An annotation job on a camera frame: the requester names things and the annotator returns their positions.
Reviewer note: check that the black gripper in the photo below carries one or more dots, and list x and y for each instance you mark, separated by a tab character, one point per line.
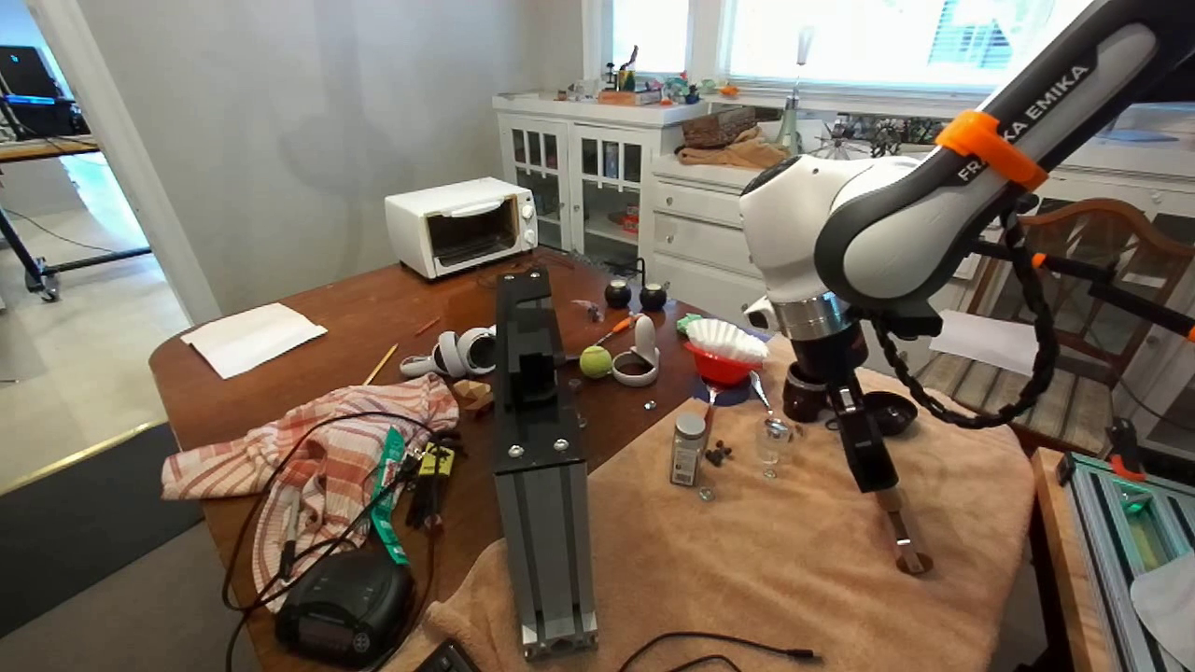
836	368

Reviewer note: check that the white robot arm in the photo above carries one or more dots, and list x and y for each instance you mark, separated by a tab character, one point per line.
797	224

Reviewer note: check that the beige towel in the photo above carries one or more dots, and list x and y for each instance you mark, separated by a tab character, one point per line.
748	571

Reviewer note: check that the small clear glass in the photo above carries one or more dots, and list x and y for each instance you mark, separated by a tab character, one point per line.
773	449

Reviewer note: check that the metal spoon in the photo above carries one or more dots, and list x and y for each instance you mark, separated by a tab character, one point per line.
762	397

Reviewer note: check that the small dark clip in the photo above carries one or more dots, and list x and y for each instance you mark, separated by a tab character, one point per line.
719	452

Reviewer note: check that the blue bowl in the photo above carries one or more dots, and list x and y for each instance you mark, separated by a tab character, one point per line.
721	392

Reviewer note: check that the white paper note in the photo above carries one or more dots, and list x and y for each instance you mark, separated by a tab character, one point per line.
982	346

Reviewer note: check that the red bowl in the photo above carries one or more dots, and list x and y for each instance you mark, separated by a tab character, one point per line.
719	371

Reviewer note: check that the glass spice jar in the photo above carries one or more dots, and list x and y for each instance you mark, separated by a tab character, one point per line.
683	449

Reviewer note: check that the wooden base board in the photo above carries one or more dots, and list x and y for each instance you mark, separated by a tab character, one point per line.
1058	562

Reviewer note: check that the green crumpled paper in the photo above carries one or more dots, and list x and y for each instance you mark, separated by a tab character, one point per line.
683	322

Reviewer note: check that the small white bottle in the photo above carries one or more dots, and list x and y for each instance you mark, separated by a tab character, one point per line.
645	332

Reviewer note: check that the white drawer cabinet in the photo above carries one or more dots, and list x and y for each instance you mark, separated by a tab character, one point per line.
712	245

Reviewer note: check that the black round shaker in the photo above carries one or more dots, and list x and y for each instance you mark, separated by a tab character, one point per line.
616	296
652	296

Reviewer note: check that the yellow-green tennis ball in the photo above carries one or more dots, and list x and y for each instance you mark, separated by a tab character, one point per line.
595	365

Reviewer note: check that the black boom with orange clamps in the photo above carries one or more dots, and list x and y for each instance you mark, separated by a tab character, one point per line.
1120	289

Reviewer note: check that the small clear plastic bag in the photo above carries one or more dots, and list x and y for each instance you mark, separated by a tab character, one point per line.
583	306

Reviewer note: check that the wooden chair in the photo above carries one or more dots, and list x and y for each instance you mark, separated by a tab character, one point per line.
1120	246

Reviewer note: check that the glass bottle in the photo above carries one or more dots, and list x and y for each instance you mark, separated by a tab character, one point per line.
788	123

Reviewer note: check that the aluminium rack with black plate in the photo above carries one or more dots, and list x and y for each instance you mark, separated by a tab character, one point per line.
544	546

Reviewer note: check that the white glass-door cabinet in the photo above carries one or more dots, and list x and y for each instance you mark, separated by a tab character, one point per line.
583	187

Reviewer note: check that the black and yellow tool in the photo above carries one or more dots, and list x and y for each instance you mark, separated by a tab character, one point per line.
436	480

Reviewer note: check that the black flat device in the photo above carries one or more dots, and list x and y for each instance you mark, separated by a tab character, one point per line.
449	657

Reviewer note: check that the white toaster oven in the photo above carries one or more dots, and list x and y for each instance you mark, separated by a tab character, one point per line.
454	224

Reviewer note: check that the yellow pencil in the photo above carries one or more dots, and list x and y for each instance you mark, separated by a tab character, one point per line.
381	365

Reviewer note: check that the black radio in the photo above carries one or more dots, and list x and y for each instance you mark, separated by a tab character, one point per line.
345	611

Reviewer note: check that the red striped cloth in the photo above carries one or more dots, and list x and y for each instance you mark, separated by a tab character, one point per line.
312	449

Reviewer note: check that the white paper sheet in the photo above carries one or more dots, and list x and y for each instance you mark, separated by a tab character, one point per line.
254	336

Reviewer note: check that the dark floor rug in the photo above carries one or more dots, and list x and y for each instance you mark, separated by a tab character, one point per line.
88	535

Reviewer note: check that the black metal stand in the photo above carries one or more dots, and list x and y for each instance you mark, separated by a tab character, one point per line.
39	267

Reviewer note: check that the black monitor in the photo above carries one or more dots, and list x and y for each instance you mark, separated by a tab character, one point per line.
30	77

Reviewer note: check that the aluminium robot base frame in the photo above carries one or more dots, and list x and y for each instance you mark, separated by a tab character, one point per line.
1125	523

